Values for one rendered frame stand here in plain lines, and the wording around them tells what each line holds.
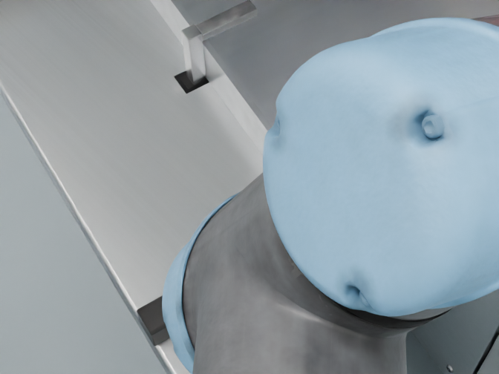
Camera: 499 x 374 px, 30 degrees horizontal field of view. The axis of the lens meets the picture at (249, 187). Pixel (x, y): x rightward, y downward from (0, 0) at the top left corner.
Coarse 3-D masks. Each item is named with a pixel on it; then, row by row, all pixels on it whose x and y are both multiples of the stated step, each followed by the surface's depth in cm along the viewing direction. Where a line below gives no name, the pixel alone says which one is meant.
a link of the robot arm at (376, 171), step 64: (320, 64) 24; (384, 64) 23; (448, 64) 23; (320, 128) 24; (384, 128) 22; (448, 128) 22; (320, 192) 25; (384, 192) 23; (448, 192) 22; (320, 256) 25; (384, 256) 23; (448, 256) 22
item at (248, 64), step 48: (192, 0) 64; (240, 0) 64; (288, 0) 64; (336, 0) 64; (384, 0) 64; (432, 0) 64; (480, 0) 64; (240, 48) 62; (288, 48) 62; (240, 96) 56
